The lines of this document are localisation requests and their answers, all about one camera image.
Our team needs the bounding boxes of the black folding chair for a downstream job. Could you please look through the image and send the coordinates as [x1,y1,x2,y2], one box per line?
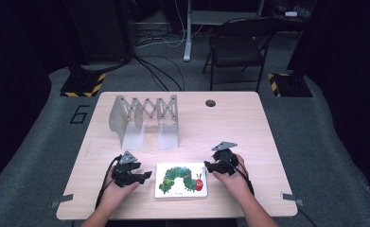
[202,16,277,94]

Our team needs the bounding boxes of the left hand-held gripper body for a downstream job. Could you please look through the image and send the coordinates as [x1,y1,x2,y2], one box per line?
[111,150,143,189]

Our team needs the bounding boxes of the white desk frame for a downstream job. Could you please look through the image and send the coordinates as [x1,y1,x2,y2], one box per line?
[183,0,264,62]

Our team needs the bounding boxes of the grey metal expandable book rack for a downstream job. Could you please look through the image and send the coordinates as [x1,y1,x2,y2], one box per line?
[108,94,180,151]

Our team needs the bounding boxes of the grey tape piece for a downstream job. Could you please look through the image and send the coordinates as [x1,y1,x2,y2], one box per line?
[281,191,305,207]
[49,193,75,209]

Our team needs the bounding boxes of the person's left hand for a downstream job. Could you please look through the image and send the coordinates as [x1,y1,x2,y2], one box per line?
[100,166,141,210]

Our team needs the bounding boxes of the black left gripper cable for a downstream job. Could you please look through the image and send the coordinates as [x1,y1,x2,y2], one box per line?
[95,154,124,210]

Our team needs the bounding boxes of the white floor cables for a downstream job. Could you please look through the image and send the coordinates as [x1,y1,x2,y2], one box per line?
[134,0,205,49]

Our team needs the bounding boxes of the black tape floor marking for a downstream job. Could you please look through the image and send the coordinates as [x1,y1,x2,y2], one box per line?
[69,104,91,125]

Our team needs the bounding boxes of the caterpillar picture board book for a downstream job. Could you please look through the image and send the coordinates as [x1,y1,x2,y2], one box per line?
[154,162,209,200]

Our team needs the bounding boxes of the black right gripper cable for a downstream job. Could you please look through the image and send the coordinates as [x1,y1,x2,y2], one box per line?
[220,157,256,197]

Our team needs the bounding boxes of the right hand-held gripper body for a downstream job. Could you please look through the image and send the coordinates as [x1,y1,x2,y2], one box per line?
[211,141,239,176]

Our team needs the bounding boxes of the person's right hand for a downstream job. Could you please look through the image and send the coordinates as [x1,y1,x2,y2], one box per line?
[212,153,254,201]

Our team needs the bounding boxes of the black floor cables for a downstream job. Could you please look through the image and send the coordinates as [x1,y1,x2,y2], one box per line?
[134,54,186,93]

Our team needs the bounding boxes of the black yellow striped stand base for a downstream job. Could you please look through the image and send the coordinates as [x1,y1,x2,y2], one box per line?
[60,71,107,98]
[266,72,313,98]

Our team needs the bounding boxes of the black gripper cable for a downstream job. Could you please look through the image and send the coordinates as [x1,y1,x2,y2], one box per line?
[220,157,256,197]
[95,154,124,210]

